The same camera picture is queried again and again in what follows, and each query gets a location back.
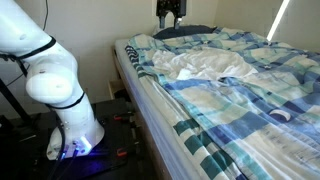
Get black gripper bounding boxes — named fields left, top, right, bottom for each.
left=155, top=0, right=188, bottom=30

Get white t-shirt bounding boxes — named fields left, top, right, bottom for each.
left=151, top=46, right=260, bottom=82

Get dark blue pillow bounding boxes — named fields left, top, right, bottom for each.
left=153, top=24, right=218, bottom=41

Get white mattress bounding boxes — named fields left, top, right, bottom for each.
left=114, top=38, right=203, bottom=180

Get red black clamp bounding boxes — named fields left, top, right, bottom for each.
left=115, top=147, right=130, bottom=158
left=112, top=111, right=136, bottom=122

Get blue white plaid duvet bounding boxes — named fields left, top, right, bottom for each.
left=124, top=26, right=320, bottom=180

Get black tripod leg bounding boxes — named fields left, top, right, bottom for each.
left=0, top=77, right=35, bottom=125

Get wooden bed frame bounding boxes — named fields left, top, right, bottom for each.
left=107, top=46, right=173, bottom=180

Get black wall cable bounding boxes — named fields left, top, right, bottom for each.
left=42, top=0, right=50, bottom=32

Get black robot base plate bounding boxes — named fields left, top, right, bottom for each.
left=19, top=99, right=148, bottom=180

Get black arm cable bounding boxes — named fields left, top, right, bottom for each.
left=0, top=35, right=87, bottom=180

